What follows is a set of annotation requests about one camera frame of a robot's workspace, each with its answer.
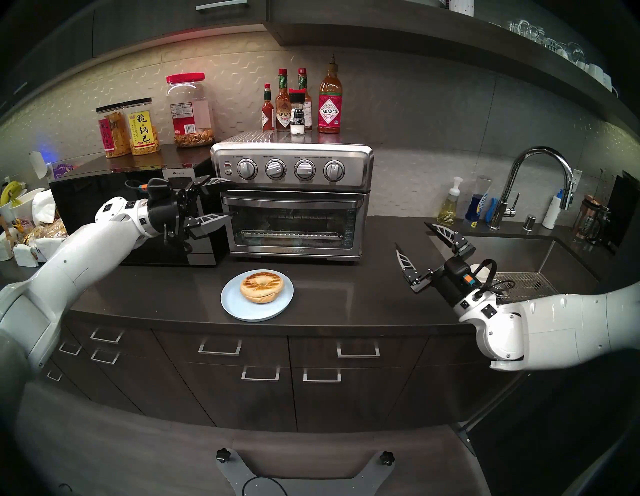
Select black cap salt shaker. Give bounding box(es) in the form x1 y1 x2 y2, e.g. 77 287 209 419
289 89 306 136

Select small red Tabasco bottle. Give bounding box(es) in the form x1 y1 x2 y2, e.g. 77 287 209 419
261 83 275 132

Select dark wall shelf unit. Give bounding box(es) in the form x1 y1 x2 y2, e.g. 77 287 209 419
267 0 640 136

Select yellow label snack jar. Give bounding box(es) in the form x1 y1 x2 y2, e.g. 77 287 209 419
125 98 161 156

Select red label snack jar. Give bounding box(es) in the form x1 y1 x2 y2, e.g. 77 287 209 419
96 102 132 159

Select black silver microwave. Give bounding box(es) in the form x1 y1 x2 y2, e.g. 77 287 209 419
49 145 231 267

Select white bottle blue cap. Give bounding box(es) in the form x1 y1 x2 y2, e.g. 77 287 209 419
542 189 564 230

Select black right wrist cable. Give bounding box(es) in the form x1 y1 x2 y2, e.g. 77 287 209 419
470 258 516 301

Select chrome gooseneck faucet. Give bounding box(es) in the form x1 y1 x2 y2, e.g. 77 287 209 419
490 146 575 231

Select glass french press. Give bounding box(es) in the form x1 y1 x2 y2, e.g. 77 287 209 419
572 195 611 245

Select light blue plate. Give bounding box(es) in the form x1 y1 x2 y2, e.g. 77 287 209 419
220 269 295 322

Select black base cable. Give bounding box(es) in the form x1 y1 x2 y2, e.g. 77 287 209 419
241 475 291 496

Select clear bag of bread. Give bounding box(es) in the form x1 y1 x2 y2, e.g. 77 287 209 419
22 217 68 246

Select toasted bagel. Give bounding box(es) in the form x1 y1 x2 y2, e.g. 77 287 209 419
240 271 284 304

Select large orange Tabasco bottle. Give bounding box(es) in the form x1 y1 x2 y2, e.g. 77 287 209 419
317 55 344 134

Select white paper bag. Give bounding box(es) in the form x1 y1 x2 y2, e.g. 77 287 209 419
31 189 57 226

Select white container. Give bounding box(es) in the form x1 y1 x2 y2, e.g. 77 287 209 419
12 242 41 268

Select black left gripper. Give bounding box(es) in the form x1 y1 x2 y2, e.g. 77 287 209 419
147 175 238 245

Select yellow liquid soap dispenser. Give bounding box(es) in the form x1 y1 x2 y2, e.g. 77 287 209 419
437 176 464 227

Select green neck sauce bottle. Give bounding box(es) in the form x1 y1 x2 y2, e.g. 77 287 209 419
298 68 313 132

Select stainless steel toaster oven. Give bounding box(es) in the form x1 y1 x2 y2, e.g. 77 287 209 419
210 131 375 262

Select white bowl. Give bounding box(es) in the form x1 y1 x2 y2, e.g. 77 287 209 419
0 187 46 226

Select stainless steel sink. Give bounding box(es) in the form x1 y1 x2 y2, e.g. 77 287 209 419
427 232 601 306

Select blue dish soap bottle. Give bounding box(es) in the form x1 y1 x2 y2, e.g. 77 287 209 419
465 192 488 223

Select metal sink grid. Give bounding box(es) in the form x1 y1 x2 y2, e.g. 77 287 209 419
492 271 558 303

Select grey wall cabinet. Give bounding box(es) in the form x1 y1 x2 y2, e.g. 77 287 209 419
0 0 271 101

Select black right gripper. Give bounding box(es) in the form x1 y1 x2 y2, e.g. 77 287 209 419
396 222 490 308

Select dark wood base cabinet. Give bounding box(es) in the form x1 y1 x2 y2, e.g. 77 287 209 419
30 300 521 435

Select black countertop appliance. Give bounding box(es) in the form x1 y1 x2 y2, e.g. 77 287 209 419
602 170 640 253

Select grey robot base bracket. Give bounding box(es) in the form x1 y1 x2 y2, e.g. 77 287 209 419
216 448 396 496

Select red lid clear snack jar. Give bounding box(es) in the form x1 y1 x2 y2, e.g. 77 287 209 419
166 72 215 148

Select yellow bananas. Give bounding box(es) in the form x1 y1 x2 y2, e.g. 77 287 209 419
0 181 26 207

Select brown sauce Tabasco bottle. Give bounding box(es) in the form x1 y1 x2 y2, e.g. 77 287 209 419
275 68 293 132

